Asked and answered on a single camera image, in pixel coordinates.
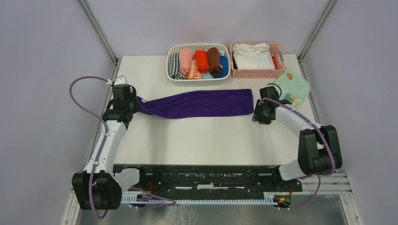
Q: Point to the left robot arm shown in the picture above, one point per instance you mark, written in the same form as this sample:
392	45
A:
96	187

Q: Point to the purple towel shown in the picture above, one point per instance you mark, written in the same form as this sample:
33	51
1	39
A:
201	103

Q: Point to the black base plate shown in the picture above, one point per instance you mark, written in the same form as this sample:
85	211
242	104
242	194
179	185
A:
212	182

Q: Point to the pink towel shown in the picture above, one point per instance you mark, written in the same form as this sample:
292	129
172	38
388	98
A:
185	60

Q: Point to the aluminium frame post right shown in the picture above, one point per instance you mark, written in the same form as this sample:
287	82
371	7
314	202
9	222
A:
316	29

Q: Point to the aluminium frame post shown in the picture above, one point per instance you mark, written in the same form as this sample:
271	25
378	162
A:
85	6
316	29

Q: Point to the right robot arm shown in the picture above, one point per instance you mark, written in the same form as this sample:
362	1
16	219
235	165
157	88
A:
319	150

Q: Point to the light blue rolled towel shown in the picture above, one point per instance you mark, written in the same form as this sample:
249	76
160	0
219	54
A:
207	76

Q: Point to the aluminium frame post left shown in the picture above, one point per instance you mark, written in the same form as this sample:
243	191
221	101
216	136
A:
85	6

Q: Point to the mint green cartoon towel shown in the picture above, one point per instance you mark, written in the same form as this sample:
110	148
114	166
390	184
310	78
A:
293	87

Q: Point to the pink plastic basket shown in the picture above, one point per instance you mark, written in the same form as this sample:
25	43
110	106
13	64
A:
277	56

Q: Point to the white cloth in basket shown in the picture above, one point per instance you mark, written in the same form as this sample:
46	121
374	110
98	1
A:
253	57

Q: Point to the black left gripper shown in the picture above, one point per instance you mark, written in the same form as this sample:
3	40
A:
137	107

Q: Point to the aluminium rail front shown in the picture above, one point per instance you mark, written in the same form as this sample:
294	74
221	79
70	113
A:
334	185

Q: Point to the red orange rolled towel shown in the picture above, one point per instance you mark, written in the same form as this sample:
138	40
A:
202	61

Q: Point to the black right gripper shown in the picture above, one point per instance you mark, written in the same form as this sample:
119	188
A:
256	116

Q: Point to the brown rolled towel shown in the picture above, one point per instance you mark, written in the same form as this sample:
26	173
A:
214	61

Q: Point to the orange white lettered rolled towel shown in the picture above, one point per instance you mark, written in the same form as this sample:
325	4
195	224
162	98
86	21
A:
194	73

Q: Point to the dark blue rolled towel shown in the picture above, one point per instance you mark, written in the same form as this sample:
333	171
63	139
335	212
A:
224	66

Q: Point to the white plastic tub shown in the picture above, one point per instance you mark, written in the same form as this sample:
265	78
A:
201	82

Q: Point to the green white striped rolled towel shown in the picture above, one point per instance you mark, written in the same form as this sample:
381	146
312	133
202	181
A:
174	67

